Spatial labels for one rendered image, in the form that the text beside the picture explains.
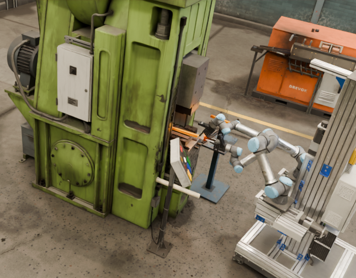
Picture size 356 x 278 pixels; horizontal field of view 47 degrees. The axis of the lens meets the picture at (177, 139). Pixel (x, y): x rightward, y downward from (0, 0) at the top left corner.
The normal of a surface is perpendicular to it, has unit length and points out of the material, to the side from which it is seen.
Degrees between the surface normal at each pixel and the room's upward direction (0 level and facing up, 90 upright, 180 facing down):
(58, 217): 0
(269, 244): 0
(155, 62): 89
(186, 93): 90
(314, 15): 90
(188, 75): 90
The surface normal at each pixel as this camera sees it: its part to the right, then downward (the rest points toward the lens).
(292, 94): -0.36, 0.46
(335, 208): -0.59, 0.36
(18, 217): 0.15, -0.84
